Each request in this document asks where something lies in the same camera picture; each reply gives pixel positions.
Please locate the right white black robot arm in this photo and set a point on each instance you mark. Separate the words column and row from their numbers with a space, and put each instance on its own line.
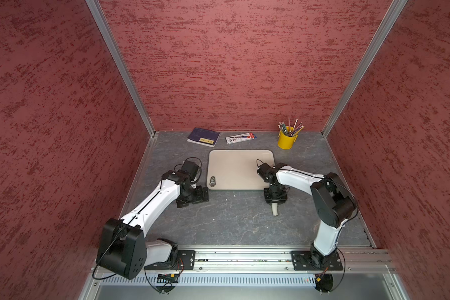
column 334, row 203

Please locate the yellow metal cup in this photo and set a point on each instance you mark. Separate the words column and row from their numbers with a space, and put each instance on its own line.
column 286, row 142

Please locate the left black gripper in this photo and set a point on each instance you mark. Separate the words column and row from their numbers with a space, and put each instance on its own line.
column 199, row 198

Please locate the aluminium corner post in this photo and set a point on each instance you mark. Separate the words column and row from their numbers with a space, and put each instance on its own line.
column 107, row 35
column 392, row 14

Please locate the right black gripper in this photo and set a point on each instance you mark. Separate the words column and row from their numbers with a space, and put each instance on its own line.
column 269, row 199

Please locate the coloured pencils bunch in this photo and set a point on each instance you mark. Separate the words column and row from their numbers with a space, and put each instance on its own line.
column 290, row 129

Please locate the right aluminium corner post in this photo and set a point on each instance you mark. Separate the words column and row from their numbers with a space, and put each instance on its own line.
column 392, row 14

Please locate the white red pen package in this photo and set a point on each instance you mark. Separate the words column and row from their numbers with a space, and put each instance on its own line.
column 239, row 138

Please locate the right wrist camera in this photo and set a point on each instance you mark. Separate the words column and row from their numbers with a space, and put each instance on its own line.
column 265, row 171

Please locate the left aluminium corner post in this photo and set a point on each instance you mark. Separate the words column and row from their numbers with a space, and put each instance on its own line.
column 107, row 35

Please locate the dark blue notebook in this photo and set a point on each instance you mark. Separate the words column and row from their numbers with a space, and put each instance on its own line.
column 203, row 137

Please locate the aluminium front rail frame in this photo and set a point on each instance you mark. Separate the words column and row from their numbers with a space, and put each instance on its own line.
column 257, row 273

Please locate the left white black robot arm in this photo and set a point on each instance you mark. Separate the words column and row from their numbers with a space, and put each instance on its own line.
column 123, row 248

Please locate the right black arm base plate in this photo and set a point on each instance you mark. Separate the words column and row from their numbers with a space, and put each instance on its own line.
column 302, row 260

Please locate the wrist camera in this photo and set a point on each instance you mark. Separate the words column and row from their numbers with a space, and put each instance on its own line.
column 192, row 169
column 265, row 171

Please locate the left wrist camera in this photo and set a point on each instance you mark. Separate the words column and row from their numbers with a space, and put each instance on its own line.
column 192, row 169

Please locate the beige cutting board green rim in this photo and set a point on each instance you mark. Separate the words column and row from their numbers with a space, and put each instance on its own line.
column 236, row 170

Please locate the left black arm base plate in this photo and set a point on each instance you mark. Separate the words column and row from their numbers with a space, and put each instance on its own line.
column 185, row 261

